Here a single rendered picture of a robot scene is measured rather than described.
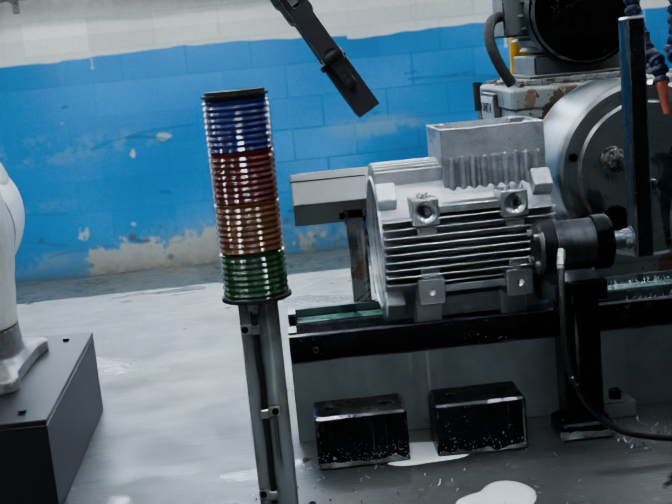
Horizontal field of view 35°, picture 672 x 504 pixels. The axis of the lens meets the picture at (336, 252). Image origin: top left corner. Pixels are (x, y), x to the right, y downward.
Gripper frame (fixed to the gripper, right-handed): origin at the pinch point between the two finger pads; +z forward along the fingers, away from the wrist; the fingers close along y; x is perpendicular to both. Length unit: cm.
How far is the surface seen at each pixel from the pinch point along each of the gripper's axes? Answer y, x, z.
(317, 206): 13.0, 12.8, 11.0
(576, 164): 15.2, -19.8, 28.0
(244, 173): -38.9, 13.3, -2.0
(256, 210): -38.8, 14.4, 1.3
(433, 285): -15.8, 5.9, 22.1
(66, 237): 540, 182, 3
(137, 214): 541, 137, 18
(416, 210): -15.7, 2.6, 14.0
